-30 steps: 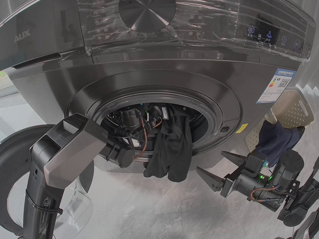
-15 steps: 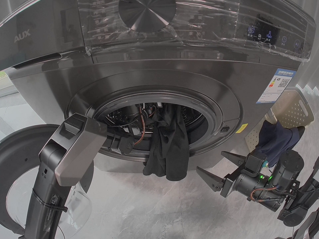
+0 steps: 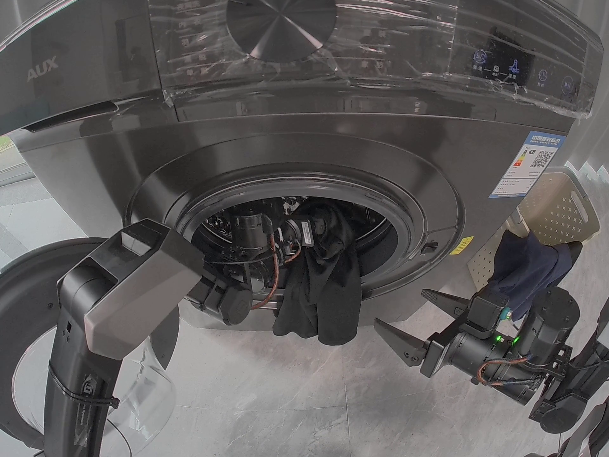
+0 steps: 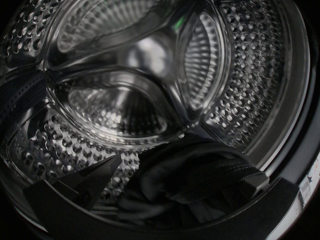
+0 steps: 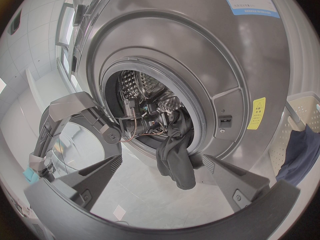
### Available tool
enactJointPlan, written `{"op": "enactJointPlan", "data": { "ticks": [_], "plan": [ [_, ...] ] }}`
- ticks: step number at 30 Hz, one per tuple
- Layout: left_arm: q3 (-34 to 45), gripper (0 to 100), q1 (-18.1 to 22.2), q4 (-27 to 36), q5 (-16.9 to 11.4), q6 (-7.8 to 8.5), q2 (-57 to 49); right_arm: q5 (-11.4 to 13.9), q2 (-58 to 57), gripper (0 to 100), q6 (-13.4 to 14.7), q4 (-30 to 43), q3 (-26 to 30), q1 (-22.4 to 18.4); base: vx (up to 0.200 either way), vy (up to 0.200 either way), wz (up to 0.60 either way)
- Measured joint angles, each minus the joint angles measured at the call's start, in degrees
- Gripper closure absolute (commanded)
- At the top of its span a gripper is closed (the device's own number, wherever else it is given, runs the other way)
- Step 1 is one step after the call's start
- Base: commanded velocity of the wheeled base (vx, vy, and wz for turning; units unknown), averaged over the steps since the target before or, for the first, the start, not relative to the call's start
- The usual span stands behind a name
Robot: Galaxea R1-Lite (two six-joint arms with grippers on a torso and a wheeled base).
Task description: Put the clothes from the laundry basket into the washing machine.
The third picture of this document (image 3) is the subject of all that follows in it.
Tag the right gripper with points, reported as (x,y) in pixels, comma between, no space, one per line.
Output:
(468,355)

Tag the black garment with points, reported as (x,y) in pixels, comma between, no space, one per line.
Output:
(328,283)

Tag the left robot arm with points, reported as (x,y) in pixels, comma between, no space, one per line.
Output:
(138,279)

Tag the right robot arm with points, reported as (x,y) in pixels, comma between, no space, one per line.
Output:
(554,317)

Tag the cream laundry basket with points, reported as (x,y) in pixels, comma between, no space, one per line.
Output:
(556,212)

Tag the grey washing machine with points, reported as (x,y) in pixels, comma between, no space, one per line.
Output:
(295,126)

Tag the washing machine door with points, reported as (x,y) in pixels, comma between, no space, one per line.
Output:
(28,302)

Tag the dark blue garment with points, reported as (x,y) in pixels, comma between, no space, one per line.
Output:
(523,269)

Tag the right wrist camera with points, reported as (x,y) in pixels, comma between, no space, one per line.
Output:
(490,314)

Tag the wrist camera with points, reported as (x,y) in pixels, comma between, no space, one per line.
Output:
(490,314)
(307,233)

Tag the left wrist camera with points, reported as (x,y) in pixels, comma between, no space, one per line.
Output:
(307,233)

